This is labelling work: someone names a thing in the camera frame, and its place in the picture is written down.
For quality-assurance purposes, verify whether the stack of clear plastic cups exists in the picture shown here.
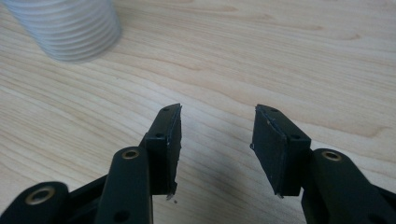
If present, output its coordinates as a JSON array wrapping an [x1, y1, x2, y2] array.
[[1, 0, 123, 64]]

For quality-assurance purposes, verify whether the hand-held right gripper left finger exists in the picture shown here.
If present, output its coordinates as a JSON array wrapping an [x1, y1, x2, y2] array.
[[144, 103, 183, 198]]

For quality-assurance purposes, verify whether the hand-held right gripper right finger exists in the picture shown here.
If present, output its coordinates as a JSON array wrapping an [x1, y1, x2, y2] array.
[[249, 104, 313, 198]]

